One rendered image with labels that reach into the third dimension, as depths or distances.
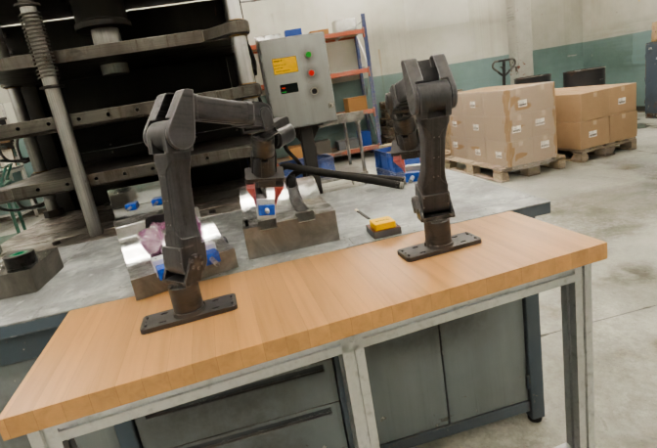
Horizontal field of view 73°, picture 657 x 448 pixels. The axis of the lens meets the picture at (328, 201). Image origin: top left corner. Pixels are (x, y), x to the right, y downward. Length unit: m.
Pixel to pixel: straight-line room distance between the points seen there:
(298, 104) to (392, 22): 6.46
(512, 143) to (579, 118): 0.90
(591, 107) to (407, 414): 4.54
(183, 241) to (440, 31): 8.04
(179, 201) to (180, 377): 0.33
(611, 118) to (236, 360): 5.39
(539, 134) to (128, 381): 4.71
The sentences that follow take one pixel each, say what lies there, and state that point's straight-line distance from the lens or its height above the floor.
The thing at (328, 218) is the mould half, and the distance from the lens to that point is 1.25.
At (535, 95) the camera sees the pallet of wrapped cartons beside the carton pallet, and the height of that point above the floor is 0.83.
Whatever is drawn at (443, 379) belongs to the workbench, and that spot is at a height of 0.27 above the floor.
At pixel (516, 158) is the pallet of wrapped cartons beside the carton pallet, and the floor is 0.22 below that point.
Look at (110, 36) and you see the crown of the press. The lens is 2.35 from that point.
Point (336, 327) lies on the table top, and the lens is 0.87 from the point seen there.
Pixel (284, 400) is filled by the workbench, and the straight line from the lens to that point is 1.46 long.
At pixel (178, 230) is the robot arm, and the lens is 0.96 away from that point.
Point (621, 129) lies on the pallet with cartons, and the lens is 6.00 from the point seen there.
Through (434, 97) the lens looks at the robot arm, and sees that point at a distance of 0.96.
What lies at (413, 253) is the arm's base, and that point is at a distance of 1.09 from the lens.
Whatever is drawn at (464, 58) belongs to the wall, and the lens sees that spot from 8.90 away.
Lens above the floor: 1.21
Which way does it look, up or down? 14 degrees down
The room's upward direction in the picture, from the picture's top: 10 degrees counter-clockwise
